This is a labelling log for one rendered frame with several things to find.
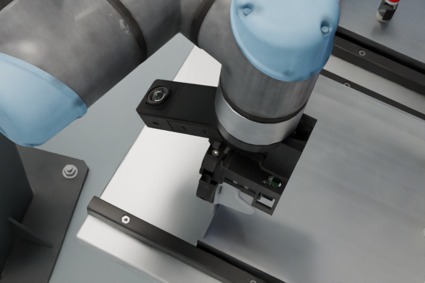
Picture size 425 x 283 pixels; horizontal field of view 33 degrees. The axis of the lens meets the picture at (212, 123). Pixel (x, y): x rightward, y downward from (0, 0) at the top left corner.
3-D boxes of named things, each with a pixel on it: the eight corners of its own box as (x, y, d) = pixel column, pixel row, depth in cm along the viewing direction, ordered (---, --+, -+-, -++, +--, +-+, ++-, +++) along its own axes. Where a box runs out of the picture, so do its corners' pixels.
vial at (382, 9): (393, 14, 98) (403, -7, 94) (388, 25, 97) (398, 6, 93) (378, 7, 98) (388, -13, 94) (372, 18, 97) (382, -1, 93)
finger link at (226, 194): (243, 238, 79) (256, 207, 71) (195, 214, 79) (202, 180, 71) (255, 215, 80) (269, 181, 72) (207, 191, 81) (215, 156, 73)
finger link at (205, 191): (206, 215, 74) (214, 181, 67) (193, 208, 75) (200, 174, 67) (226, 178, 77) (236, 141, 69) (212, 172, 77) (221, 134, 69)
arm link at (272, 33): (276, -70, 51) (371, -1, 49) (253, 21, 61) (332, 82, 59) (202, -10, 48) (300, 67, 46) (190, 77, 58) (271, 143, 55)
